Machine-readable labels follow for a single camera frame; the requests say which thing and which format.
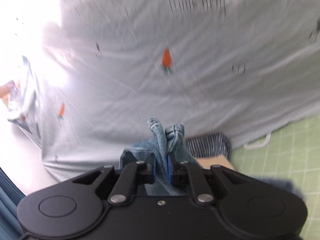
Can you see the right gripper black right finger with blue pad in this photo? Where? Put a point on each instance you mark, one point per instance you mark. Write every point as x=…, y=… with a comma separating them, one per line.
x=190, y=175

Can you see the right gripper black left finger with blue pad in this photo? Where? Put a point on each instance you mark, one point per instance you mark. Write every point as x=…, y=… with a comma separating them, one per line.
x=133, y=175

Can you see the blue denim jeans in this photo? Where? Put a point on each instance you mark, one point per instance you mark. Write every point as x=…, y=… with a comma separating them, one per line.
x=163, y=141

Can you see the beige cloth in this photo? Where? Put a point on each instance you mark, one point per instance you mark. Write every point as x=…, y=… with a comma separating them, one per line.
x=218, y=160

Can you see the navy striped cloth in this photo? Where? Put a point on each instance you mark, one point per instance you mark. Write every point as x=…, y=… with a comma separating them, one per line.
x=209, y=146

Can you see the green grid cutting mat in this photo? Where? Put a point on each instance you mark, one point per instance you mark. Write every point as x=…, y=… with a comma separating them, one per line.
x=291, y=153

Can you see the grey carrot print sheet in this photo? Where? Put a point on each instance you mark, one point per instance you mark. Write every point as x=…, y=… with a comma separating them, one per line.
x=94, y=71

